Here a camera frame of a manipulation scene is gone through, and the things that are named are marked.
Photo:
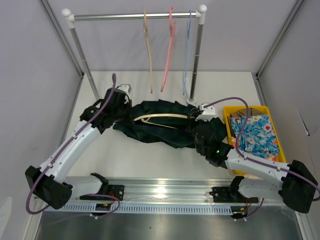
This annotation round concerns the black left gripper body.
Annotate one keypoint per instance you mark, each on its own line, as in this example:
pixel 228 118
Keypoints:
pixel 123 115

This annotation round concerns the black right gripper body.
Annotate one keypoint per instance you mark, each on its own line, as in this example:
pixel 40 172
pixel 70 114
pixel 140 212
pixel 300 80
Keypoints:
pixel 199 150

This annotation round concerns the green navy plaid skirt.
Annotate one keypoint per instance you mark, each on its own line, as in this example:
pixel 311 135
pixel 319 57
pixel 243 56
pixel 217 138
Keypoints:
pixel 168 130

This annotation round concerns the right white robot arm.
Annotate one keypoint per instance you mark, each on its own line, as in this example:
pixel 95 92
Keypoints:
pixel 291 183

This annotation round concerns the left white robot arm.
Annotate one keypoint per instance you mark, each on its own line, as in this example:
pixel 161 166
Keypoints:
pixel 70 160

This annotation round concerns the pink plastic hanger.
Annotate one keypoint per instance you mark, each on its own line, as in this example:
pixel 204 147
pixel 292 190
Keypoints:
pixel 172 29

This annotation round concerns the tan wooden hanger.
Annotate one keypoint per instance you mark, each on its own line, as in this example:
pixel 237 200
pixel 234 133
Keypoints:
pixel 146 37

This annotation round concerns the blue floral cloth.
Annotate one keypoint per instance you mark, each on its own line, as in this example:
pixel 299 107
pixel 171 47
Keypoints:
pixel 259 138

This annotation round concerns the brown cloth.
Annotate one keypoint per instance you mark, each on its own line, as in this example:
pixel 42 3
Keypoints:
pixel 243 113

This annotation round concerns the yellow plastic bin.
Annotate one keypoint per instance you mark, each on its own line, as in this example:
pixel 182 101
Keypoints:
pixel 234 125

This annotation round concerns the silver clothes rack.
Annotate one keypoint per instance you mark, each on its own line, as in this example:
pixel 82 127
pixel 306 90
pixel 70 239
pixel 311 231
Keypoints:
pixel 199 14

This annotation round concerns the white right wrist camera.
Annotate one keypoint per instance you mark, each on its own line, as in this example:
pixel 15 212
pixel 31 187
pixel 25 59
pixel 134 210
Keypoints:
pixel 205 113

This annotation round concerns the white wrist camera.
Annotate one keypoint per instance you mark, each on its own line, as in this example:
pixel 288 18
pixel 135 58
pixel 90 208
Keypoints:
pixel 125 88
pixel 205 113

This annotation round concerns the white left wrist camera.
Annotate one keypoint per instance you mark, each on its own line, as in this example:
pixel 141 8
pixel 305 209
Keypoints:
pixel 125 88

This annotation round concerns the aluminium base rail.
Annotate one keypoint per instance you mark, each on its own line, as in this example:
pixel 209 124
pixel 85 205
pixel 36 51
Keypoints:
pixel 164 191

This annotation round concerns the slotted grey cable duct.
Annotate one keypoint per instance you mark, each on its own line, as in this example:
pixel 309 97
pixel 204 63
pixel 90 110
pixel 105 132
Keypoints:
pixel 130 208

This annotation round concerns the blue wire hanger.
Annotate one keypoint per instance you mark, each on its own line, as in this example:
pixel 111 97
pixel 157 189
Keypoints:
pixel 186 55

